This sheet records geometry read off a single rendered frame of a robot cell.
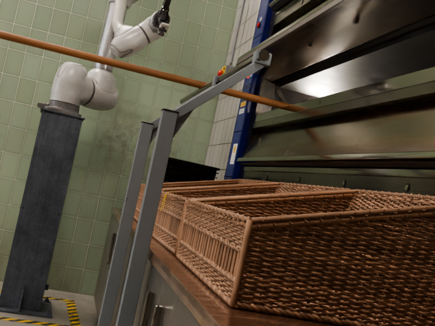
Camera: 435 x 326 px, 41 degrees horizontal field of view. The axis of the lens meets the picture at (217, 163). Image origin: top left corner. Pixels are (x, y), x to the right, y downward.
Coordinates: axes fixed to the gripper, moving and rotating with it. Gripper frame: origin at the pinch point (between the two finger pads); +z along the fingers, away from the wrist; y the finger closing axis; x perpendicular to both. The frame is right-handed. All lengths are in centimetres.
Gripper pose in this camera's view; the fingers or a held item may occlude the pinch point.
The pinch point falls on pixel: (168, 9)
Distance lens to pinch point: 254.4
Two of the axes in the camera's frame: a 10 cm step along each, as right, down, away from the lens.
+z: 2.6, 0.0, -9.7
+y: -2.1, 9.8, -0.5
